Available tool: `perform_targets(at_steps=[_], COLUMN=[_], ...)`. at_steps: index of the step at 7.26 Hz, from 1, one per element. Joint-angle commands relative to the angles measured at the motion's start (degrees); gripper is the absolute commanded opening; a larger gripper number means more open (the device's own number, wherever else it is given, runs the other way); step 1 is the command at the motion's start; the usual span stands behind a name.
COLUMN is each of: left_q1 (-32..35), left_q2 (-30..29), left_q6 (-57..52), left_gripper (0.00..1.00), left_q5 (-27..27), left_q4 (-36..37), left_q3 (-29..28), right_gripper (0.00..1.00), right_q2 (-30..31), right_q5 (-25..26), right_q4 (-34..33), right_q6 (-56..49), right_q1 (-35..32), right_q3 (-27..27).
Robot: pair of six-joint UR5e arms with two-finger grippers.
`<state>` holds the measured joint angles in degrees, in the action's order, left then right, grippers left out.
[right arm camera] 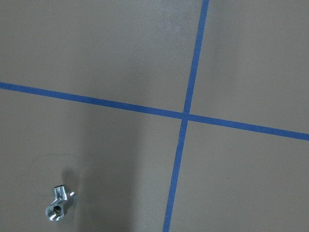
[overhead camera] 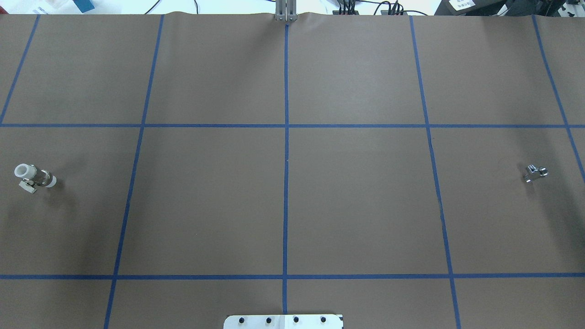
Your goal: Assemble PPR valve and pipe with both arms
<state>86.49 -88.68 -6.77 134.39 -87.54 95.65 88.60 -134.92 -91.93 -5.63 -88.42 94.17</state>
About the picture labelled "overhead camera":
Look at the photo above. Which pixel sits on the small chrome pipe fitting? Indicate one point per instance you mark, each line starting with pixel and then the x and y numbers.
pixel 535 172

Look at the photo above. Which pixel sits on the white PPR valve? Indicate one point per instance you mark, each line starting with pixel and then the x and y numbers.
pixel 32 177

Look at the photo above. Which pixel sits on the brown paper table mat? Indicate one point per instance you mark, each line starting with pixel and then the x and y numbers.
pixel 217 165

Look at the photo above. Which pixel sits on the aluminium frame post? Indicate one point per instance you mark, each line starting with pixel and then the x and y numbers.
pixel 285 10

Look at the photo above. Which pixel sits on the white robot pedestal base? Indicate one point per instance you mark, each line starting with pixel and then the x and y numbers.
pixel 284 321

